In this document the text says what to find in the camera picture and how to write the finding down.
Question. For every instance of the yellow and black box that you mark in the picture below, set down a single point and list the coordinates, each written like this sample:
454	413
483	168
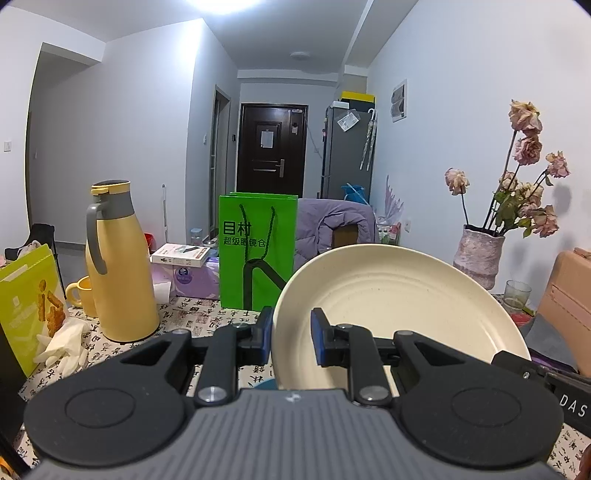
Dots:
358	97

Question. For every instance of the wooden chair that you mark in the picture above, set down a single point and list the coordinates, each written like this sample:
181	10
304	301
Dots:
344	235

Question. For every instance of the yellow-green snack box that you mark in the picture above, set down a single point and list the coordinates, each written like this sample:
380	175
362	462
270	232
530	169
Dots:
23	314

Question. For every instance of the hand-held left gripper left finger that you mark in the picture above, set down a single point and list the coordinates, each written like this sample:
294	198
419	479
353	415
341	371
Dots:
265	337

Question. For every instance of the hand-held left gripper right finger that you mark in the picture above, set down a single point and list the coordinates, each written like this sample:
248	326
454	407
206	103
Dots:
318	337

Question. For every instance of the white folded umbrella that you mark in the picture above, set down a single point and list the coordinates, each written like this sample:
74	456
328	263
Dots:
368	147

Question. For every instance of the purple padded jacket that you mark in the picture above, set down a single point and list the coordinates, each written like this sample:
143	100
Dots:
314	221

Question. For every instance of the dark entrance door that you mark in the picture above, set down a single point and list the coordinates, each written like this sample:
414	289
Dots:
251	157

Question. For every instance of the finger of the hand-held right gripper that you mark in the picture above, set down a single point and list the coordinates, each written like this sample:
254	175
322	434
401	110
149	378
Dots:
521	367

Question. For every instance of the clear plastic bag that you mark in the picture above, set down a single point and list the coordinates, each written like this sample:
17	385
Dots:
348	121

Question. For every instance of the yellow mug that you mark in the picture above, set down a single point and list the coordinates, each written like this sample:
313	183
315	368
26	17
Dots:
83	295

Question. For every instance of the white door notice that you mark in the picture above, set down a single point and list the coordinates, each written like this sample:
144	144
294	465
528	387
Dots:
266	139

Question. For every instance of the round ceiling lamp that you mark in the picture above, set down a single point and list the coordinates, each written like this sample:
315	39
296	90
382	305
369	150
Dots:
300	56

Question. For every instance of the red container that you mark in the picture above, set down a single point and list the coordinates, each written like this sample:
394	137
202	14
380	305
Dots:
148	243

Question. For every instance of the clear plastic jar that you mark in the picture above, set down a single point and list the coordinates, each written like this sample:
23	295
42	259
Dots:
196	237

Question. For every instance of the grey refrigerator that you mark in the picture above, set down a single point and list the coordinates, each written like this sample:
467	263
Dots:
344	161

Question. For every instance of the white flat box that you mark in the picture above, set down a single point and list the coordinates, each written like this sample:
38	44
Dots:
180	254

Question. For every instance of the tan cardboard box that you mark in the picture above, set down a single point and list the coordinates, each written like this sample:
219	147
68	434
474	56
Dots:
568	295

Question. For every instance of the green paper bag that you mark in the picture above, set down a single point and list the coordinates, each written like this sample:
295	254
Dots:
231	277

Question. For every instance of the black and purple case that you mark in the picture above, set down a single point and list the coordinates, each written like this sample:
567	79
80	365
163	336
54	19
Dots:
554	359

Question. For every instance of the dried pink flowers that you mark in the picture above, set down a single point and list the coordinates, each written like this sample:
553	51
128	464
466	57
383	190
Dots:
526	150

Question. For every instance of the white rubber gloves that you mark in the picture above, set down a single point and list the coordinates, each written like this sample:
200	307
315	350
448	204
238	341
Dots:
64	341

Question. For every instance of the purple wall decal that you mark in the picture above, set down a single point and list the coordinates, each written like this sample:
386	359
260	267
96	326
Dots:
393	203

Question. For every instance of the small dark box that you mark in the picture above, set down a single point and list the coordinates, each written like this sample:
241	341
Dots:
521	318

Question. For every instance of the pink ceramic vase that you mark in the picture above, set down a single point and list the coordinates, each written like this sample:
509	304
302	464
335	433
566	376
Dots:
478	258

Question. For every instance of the yellow thermos jug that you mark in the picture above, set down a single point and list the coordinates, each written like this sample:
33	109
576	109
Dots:
124	277

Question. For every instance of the blue bag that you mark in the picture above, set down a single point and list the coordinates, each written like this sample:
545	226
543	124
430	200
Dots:
352	194

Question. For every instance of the clear drinking glass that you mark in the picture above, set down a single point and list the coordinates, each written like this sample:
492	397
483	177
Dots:
517	297

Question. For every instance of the cluttered side shelf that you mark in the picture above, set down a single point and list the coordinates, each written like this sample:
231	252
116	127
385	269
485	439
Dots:
388	233

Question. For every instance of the white tissue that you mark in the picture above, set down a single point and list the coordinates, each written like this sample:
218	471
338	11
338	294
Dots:
162	291

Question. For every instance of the black folding chair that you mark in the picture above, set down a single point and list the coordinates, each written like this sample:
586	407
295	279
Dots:
41	235

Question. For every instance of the cream plate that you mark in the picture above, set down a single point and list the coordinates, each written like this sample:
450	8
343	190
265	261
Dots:
392	286

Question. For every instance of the white wall panel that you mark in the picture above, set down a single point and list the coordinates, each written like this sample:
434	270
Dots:
399	100

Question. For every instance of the purple tissue pack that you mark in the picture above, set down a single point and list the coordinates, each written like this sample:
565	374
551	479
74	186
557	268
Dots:
194	281

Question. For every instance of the grey interior door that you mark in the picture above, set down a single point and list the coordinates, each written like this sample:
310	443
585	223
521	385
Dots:
219	147

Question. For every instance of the grey cloth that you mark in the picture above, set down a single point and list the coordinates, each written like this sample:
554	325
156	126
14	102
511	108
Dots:
545	337

